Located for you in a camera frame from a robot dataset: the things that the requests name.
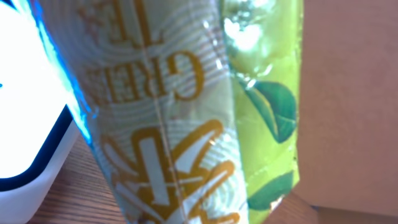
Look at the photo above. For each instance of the green snack packet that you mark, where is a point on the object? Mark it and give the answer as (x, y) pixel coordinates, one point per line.
(190, 106)

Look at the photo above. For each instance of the white barcode scanner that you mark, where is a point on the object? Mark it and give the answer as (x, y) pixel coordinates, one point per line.
(37, 129)

